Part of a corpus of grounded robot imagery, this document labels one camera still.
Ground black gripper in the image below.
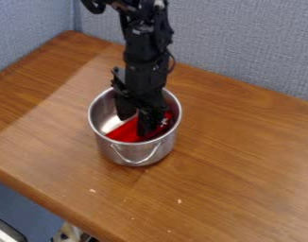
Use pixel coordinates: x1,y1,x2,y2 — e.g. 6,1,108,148
111,55,171,137

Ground red rectangular block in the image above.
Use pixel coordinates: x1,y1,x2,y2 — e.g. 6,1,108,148
107,112,174,143

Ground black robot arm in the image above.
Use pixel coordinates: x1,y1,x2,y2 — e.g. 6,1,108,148
82,0,176,137

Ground stainless steel pot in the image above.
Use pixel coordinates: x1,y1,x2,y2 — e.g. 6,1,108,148
88,88,182,166

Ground white object under table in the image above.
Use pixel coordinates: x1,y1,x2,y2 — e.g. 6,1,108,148
50,222,91,242

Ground grey device under table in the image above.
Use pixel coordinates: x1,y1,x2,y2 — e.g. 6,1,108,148
0,220,28,242

